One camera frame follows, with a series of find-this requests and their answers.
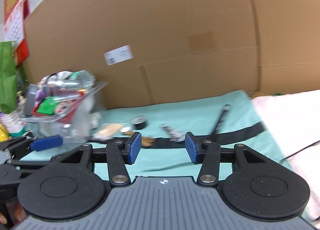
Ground black permanent marker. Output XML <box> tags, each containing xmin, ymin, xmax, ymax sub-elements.
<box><xmin>210</xmin><ymin>104</ymin><xmax>231</xmax><ymax>138</ymax></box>

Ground gold mesh band watch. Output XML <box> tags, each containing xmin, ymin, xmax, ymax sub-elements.
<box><xmin>120</xmin><ymin>126</ymin><xmax>156</xmax><ymax>148</ymax></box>

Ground black tape roll white core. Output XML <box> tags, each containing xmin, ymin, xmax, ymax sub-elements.
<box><xmin>131</xmin><ymin>116</ymin><xmax>148</xmax><ymax>130</ymax></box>

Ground bag of wooden sticks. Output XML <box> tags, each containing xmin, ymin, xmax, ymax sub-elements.
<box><xmin>92</xmin><ymin>123</ymin><xmax>124</xmax><ymax>140</ymax></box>

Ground yellow mug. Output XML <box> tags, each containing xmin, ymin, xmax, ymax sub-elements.
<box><xmin>0</xmin><ymin>124</ymin><xmax>10</xmax><ymax>142</ymax></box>

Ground green box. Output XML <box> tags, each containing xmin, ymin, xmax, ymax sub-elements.
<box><xmin>36</xmin><ymin>97</ymin><xmax>59</xmax><ymax>116</ymax></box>

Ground black small box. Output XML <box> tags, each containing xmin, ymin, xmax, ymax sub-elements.
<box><xmin>24</xmin><ymin>84</ymin><xmax>38</xmax><ymax>116</ymax></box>

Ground teal cloth with black stripe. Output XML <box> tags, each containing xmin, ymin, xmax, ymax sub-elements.
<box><xmin>22</xmin><ymin>91</ymin><xmax>291</xmax><ymax>180</ymax></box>

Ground red tape roll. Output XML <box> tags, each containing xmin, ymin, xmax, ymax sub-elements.
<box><xmin>54</xmin><ymin>101</ymin><xmax>71</xmax><ymax>114</ymax></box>

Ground clear plastic storage bin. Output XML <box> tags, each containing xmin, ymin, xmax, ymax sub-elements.
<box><xmin>21</xmin><ymin>81</ymin><xmax>107</xmax><ymax>144</ymax></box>

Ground green paper bag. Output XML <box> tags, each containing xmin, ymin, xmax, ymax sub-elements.
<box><xmin>0</xmin><ymin>41</ymin><xmax>17</xmax><ymax>114</ymax></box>

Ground clear plastic cup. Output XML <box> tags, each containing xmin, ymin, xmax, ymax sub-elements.
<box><xmin>38</xmin><ymin>71</ymin><xmax>73</xmax><ymax>96</ymax></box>

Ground white shipping label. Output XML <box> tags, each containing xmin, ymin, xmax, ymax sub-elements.
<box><xmin>104</xmin><ymin>45</ymin><xmax>133</xmax><ymax>66</ymax></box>

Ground large brown cardboard box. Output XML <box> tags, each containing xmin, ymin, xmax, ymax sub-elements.
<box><xmin>23</xmin><ymin>0</ymin><xmax>319</xmax><ymax>108</ymax></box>

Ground pink white towel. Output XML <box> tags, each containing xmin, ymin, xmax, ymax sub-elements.
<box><xmin>252</xmin><ymin>90</ymin><xmax>319</xmax><ymax>222</ymax></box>

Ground black frame eyeglasses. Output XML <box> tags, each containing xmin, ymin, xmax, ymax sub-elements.
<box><xmin>279</xmin><ymin>140</ymin><xmax>320</xmax><ymax>163</ymax></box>

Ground red wall calendar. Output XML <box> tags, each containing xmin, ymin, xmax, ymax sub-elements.
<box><xmin>4</xmin><ymin>0</ymin><xmax>30</xmax><ymax>66</ymax></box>

